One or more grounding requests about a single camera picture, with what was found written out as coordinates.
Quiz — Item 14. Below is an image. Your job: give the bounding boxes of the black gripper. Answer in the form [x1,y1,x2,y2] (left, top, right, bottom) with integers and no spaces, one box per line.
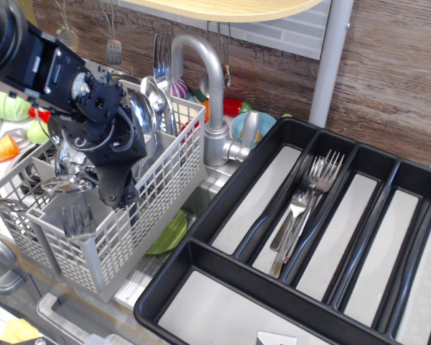
[47,70,146,209]

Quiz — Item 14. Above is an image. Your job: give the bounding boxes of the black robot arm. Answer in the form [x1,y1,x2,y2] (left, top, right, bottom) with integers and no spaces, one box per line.
[0,1,147,208]

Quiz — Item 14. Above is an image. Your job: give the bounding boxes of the steel fork front basket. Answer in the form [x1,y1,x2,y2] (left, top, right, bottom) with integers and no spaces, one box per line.
[62,204,97,240]

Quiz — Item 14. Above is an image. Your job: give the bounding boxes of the grey plastic cutlery basket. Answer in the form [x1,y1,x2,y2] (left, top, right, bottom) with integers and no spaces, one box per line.
[0,98,206,301]

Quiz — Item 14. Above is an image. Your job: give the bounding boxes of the steel spoon back basket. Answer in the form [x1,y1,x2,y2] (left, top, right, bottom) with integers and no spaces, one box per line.
[141,76,167,132]

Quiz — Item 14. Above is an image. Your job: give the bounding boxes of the lower steel fork in tray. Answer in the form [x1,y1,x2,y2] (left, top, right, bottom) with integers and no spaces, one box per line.
[269,189,315,278]

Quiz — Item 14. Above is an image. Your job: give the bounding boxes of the steel fork in tray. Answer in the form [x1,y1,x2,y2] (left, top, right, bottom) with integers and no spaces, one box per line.
[269,189,315,278]
[279,150,345,264]

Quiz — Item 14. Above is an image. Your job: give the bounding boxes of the black cutlery tray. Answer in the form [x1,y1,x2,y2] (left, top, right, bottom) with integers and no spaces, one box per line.
[134,118,431,344]

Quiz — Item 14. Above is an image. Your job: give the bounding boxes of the upper steel fork in tray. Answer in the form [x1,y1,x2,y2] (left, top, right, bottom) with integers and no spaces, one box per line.
[279,150,345,264]

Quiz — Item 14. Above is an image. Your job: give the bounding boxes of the steel spoon lying sideways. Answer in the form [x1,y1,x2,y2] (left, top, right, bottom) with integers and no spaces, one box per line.
[41,175,98,194]

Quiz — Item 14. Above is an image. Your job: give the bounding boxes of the large shiny steel spoon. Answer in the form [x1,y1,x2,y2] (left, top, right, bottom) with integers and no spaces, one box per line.
[55,140,93,175]

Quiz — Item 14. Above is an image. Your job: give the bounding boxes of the green toy leaf in sink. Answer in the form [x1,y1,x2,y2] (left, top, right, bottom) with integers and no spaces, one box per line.
[146,210,187,255]

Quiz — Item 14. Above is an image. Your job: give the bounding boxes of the tall steel spoon centre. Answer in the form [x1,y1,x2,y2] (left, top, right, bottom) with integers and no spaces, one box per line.
[130,91,157,180]

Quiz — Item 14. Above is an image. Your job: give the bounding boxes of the light green toy apple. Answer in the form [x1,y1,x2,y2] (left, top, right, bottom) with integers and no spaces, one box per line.
[27,120,49,144]

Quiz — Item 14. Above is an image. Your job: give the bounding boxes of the silver curved faucet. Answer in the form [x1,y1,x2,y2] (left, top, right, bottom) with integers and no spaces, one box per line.
[171,31,260,166]

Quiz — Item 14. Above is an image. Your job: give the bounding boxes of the purple toy onion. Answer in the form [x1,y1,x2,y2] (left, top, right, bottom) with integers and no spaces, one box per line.
[170,78,188,99]

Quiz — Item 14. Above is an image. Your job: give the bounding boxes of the steel spoon left edge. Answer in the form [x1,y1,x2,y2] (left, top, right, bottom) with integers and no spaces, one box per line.
[0,197,29,213]

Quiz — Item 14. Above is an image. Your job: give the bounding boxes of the orange toy carrot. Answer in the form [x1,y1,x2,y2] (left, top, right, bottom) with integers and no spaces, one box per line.
[0,134,21,162]

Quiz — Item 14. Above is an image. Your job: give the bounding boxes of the red toy pepper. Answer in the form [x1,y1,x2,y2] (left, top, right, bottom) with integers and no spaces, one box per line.
[202,98,252,121]

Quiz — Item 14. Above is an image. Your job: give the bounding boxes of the hanging small metal spatula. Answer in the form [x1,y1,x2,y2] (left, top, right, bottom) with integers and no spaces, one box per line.
[101,1,122,66]

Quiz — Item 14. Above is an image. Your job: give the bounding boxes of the green toy cabbage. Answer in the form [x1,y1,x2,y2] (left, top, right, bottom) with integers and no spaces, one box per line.
[0,91,31,122]

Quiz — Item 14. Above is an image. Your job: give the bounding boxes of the light blue bowl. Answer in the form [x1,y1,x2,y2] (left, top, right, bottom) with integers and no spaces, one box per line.
[231,113,277,148]

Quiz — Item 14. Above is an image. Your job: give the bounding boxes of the hanging metal skimmer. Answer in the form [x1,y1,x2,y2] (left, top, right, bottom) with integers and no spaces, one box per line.
[55,1,80,52]

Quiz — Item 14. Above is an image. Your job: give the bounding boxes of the yellow toy bottom left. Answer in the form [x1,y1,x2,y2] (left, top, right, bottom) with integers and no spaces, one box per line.
[0,318,40,344]

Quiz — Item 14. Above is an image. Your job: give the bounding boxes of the grey metal pole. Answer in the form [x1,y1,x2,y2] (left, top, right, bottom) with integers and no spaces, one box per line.
[308,0,354,128]

